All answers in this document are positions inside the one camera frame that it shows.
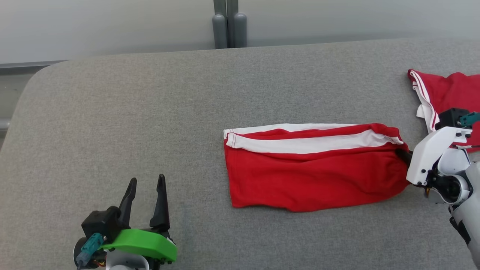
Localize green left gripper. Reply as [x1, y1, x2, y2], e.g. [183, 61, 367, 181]
[99, 174, 177, 263]

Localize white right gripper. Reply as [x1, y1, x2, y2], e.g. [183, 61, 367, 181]
[396, 127, 472, 186]

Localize teal cable connector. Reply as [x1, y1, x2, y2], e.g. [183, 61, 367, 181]
[459, 111, 480, 127]
[75, 232, 106, 269]

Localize grey metal upright post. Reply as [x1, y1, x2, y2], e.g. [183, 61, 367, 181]
[212, 0, 248, 49]

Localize red Bulls 23 jersey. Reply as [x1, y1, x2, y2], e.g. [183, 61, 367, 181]
[408, 69, 480, 152]

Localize red shorts with white trim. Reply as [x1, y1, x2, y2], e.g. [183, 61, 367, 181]
[223, 123, 411, 213]

